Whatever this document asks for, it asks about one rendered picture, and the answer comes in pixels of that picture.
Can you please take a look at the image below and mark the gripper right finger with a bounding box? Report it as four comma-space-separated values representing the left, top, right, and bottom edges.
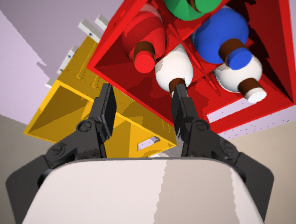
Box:
171, 83, 274, 222

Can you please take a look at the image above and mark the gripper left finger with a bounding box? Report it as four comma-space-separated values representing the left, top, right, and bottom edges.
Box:
6, 83, 117, 224

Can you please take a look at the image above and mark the white bottle with brown label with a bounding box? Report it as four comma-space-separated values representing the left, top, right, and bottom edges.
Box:
212, 54, 267, 103

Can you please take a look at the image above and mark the blue bottle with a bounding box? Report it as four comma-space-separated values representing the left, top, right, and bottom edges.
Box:
189, 5, 252, 70

